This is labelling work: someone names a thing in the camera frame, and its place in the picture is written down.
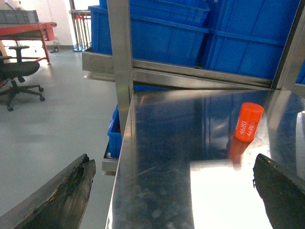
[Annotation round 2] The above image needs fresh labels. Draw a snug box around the small blue bin below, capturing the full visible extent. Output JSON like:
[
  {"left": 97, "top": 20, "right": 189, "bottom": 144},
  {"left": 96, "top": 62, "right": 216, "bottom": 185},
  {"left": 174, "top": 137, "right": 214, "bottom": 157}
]
[{"left": 107, "top": 106, "right": 122, "bottom": 158}]

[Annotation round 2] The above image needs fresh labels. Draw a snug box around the left blue plastic crate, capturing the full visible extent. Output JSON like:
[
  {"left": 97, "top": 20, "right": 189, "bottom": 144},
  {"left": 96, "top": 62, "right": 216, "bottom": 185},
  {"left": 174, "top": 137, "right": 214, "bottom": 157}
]
[{"left": 88, "top": 0, "right": 210, "bottom": 67}]

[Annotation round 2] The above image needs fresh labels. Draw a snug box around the black office chair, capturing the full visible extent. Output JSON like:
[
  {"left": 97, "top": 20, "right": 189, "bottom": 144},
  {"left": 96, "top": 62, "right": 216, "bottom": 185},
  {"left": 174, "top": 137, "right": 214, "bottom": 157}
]
[{"left": 0, "top": 46, "right": 45, "bottom": 111}]

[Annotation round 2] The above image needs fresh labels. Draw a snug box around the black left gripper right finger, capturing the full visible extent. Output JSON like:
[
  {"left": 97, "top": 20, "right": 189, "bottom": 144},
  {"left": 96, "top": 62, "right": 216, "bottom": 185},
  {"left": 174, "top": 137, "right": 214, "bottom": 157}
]
[{"left": 253, "top": 154, "right": 305, "bottom": 229}]

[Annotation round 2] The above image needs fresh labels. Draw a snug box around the red metal table frame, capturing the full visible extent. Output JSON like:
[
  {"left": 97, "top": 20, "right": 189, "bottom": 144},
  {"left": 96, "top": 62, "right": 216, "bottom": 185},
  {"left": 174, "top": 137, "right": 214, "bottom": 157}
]
[{"left": 0, "top": 22, "right": 57, "bottom": 65}]

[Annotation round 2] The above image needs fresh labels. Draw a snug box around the metal railing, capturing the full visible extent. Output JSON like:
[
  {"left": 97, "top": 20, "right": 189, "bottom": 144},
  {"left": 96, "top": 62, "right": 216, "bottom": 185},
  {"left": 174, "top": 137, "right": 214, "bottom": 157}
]
[{"left": 69, "top": 10, "right": 92, "bottom": 52}]

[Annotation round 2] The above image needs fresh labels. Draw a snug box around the orange cylindrical capacitor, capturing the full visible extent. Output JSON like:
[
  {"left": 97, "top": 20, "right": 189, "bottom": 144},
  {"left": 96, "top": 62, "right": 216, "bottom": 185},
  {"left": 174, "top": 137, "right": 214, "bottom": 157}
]
[{"left": 234, "top": 102, "right": 264, "bottom": 142}]

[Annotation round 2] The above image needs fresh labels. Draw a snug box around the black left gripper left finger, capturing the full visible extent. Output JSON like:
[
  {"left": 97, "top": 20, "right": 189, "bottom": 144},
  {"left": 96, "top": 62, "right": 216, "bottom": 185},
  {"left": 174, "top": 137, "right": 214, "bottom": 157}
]
[{"left": 0, "top": 154, "right": 96, "bottom": 229}]

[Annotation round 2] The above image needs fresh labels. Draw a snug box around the grey crate on red table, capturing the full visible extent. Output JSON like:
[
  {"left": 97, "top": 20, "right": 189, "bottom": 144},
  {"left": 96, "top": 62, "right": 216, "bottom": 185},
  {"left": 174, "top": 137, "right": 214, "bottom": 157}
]
[{"left": 0, "top": 10, "right": 39, "bottom": 24}]

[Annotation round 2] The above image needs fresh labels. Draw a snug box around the right blue plastic crate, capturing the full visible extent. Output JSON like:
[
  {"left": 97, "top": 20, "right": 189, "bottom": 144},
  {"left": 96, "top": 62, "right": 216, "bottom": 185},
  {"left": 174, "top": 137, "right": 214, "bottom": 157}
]
[{"left": 201, "top": 0, "right": 300, "bottom": 80}]

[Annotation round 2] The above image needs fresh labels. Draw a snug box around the blue plastic crate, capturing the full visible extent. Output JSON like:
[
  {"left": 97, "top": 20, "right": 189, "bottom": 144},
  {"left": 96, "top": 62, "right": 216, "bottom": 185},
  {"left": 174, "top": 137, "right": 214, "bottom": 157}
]
[
  {"left": 201, "top": 0, "right": 300, "bottom": 80},
  {"left": 88, "top": 0, "right": 210, "bottom": 67}
]

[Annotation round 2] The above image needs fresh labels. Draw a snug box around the stainless steel shelf frame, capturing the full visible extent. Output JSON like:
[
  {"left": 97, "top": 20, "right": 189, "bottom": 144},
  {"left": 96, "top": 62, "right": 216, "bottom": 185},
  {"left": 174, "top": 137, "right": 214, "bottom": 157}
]
[{"left": 82, "top": 0, "right": 305, "bottom": 130}]

